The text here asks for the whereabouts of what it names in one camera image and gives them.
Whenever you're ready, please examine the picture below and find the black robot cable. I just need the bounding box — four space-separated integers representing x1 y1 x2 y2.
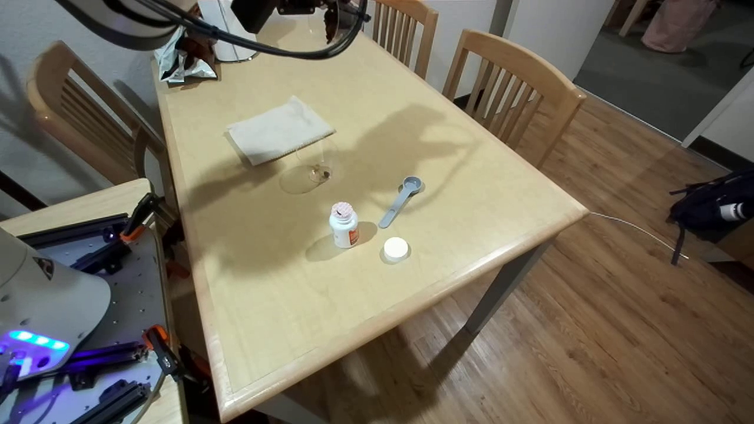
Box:
53 0 371 62

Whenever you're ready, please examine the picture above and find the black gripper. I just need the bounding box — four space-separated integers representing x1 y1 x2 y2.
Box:
230 0 322 32

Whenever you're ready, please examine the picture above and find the white pill bottle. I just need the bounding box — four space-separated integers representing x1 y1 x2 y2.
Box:
328 203 358 249

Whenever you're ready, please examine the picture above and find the grey measuring scoop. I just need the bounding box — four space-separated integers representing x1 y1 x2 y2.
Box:
378 177 424 228

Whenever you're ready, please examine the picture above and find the silver snack bag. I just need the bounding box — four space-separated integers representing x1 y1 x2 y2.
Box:
152 27 217 85

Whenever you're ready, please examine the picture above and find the white paper towel roll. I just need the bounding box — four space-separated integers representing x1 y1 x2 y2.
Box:
196 0 255 63

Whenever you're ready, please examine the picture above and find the black bag on floor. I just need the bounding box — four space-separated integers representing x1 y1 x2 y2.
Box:
666 170 754 261

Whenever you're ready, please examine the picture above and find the wooden chair left side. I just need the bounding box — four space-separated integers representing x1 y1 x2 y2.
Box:
26 43 177 210

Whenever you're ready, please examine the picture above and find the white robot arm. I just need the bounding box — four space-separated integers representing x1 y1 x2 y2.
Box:
57 0 325 50

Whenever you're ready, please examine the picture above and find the white bottle cap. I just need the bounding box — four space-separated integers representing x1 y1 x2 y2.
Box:
382 235 410 264

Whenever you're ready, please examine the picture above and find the folded white cloth napkin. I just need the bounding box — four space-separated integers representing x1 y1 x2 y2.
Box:
225 96 335 164

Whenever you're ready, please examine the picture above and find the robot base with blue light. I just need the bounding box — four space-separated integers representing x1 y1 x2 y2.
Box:
0 230 111 381

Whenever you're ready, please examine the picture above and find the wooden chair near right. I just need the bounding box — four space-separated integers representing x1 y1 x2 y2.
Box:
443 27 586 168

